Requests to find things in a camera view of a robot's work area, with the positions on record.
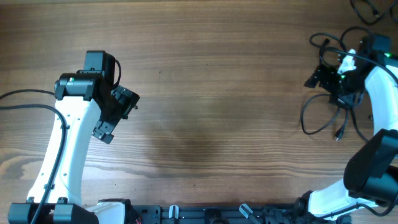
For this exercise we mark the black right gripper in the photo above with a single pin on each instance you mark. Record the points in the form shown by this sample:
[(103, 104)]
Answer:
[(329, 73)]

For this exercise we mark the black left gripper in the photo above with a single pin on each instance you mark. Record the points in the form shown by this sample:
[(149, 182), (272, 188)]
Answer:
[(127, 100)]

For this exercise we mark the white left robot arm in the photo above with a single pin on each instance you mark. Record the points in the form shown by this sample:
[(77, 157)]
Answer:
[(87, 104)]

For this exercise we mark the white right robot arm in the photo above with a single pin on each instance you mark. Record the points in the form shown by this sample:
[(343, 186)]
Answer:
[(369, 180)]

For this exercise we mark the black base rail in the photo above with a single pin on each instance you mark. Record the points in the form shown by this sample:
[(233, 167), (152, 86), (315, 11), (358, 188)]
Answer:
[(243, 214)]

